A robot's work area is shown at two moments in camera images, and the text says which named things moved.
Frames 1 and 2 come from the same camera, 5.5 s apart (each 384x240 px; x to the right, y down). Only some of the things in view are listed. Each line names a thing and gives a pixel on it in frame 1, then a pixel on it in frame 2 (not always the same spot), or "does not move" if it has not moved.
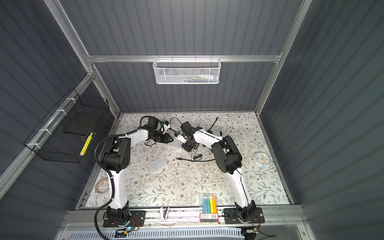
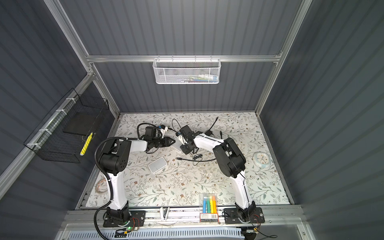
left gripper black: x=166 y=139 -> x=166 y=140
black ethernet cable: x=180 y=159 does not move
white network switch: x=176 y=143 does not move
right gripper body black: x=187 y=146 does not move
